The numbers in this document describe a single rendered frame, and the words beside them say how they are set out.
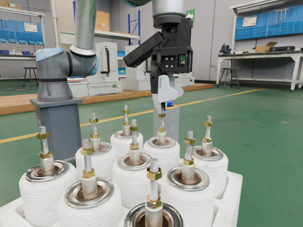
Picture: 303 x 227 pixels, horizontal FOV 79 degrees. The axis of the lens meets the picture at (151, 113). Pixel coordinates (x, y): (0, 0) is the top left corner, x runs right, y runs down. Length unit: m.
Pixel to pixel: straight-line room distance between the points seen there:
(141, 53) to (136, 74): 2.59
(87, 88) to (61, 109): 1.67
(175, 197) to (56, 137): 0.71
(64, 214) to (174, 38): 0.38
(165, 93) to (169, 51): 0.09
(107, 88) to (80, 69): 1.76
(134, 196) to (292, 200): 0.60
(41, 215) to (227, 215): 0.33
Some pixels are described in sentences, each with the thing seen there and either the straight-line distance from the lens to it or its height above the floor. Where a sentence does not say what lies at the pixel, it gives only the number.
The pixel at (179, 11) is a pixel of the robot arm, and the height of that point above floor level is 0.56.
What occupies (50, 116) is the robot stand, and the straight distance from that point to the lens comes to 0.91.
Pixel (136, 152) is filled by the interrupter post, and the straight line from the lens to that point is 0.39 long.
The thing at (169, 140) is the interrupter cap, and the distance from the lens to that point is 0.51.
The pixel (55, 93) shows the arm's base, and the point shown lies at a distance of 0.92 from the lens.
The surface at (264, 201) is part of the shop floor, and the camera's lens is 0.80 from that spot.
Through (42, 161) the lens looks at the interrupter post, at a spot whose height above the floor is 0.28.
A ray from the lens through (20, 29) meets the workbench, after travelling 6.47.
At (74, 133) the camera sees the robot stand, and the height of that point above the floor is 0.14.
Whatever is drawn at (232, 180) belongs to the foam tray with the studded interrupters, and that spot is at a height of 0.18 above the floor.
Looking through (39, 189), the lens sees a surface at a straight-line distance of 0.39.
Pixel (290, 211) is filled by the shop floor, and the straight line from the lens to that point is 0.80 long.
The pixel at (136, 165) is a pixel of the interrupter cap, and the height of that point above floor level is 0.25.
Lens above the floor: 0.44
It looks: 14 degrees down
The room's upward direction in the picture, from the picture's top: straight up
